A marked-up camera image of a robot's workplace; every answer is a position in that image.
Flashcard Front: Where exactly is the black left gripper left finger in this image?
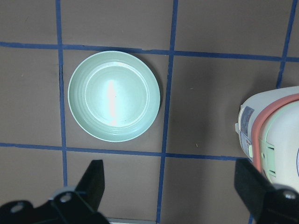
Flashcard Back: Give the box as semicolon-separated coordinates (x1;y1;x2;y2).
0;160;109;224

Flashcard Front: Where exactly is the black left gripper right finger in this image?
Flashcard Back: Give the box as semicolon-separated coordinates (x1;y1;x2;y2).
234;159;299;224

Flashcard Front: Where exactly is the white rice cooker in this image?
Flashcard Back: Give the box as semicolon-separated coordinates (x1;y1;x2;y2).
235;86;299;190

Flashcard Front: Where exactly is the light green plate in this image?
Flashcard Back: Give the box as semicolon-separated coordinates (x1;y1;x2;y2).
67;51;161;142

